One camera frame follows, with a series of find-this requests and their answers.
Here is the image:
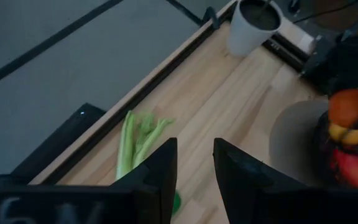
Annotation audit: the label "dark wicker basket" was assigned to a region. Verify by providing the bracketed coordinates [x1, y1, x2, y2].
[314, 105, 358, 189]

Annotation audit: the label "yellow toy lemon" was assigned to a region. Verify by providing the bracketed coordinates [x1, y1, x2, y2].
[328, 122, 349, 143]

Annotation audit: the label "red and yellow toy mango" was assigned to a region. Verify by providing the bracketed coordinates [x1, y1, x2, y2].
[330, 148, 358, 189]

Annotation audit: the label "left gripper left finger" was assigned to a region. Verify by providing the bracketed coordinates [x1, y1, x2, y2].
[110, 138, 178, 224]

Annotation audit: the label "round grey placemat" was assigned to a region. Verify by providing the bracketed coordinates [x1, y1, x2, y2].
[268, 99, 334, 187]

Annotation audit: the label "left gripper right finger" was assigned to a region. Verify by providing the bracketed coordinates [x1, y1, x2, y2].
[213, 138, 307, 224]

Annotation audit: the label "green toy lime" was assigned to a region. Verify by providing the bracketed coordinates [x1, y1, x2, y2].
[171, 189, 183, 218]

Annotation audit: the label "green plant in white pot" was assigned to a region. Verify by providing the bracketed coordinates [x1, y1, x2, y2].
[227, 0, 285, 58]

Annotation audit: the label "green and white toy leek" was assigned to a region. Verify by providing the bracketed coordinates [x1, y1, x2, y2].
[116, 110, 176, 182]

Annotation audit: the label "toy orange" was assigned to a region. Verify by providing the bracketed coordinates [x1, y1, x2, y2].
[327, 88, 358, 129]

